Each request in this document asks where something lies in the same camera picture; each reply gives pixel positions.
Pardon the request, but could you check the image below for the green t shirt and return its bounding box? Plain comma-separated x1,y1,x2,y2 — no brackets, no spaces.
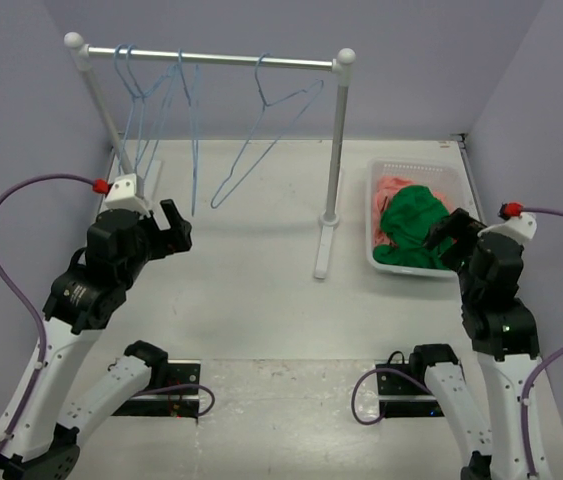
371,185,453,270

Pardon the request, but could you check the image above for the blue hanger with shirt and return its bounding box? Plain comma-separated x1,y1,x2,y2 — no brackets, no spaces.
178,49,200,217

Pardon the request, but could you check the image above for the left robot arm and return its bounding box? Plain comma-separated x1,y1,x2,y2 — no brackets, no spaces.
0,199,192,479

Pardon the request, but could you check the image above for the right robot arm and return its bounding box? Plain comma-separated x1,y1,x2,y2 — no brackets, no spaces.
407,209,554,479

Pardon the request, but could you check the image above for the pink t shirt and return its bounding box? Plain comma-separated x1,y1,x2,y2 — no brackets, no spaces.
370,176,450,251

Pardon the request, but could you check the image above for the blue hanger far left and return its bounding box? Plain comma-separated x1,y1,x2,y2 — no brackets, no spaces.
112,44,150,173

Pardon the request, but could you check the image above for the blue hanger middle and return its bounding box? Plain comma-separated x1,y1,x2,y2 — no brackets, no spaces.
209,52,326,210

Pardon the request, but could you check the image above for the white plastic laundry basket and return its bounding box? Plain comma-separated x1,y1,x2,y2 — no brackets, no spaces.
365,158,477,279

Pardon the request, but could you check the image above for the white metal clothes rack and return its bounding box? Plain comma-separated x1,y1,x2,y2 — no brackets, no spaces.
63,32,356,280

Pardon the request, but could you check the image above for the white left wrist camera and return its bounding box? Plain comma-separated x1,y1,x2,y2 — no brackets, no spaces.
97,173,169,231

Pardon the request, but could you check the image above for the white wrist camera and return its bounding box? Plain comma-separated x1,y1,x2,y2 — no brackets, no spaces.
97,173,169,231
478,202,537,246

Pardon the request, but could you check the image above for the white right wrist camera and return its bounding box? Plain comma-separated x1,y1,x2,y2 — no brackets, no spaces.
478,202,537,246

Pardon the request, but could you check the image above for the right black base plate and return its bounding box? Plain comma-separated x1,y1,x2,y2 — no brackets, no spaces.
376,372,444,419

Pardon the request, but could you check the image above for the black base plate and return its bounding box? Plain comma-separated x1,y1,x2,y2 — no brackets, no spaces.
376,372,444,419
114,359,201,418

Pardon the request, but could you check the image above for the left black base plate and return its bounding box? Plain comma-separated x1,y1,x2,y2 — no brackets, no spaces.
114,359,201,418

